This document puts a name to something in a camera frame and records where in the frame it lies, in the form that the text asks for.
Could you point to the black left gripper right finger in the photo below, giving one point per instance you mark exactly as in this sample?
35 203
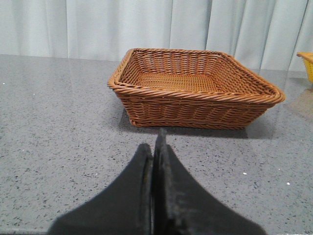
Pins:
183 207

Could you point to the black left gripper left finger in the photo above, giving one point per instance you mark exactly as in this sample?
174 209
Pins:
123 208

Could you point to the brown wicker basket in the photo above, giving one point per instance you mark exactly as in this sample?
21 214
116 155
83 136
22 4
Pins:
190 88

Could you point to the white curtain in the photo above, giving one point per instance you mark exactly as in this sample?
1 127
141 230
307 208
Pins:
261 34

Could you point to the yellow wicker basket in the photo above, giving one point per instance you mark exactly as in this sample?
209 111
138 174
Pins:
308 63

